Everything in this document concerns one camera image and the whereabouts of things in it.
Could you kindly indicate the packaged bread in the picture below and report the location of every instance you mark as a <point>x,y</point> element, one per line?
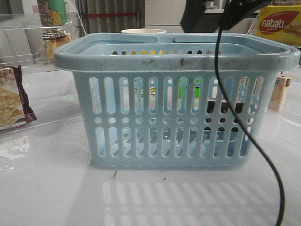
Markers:
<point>55,38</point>

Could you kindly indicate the light blue plastic basket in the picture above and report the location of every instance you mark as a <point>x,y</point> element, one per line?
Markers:
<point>186,123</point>

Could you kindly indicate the yellow popcorn paper cup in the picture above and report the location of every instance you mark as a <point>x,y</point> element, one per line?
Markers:
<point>144,31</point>

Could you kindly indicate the white cabinet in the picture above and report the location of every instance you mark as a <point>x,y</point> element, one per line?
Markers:
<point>164,14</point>

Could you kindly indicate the red barrier belt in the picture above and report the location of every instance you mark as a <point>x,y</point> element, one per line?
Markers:
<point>111,15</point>

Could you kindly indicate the left clear acrylic shelf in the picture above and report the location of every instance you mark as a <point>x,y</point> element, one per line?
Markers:
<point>73,26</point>

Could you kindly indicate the clear acrylic shelf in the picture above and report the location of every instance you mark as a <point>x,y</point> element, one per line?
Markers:
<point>261,68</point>
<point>73,26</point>

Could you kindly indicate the right clear acrylic shelf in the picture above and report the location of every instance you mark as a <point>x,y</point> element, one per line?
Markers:
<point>261,68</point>

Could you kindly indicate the beige corn snack box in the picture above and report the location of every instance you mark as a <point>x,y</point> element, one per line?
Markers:
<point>278,94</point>

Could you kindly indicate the brown cracker packet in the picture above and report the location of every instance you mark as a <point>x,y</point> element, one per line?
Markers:
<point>15,110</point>

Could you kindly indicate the green cartoon snack bag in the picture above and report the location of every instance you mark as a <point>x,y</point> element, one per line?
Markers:
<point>52,12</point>

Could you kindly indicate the beige sofa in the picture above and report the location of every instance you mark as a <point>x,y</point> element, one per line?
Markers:
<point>23,46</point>

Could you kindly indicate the yellow nabati wafer box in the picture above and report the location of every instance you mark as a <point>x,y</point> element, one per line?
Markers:
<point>281,24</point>

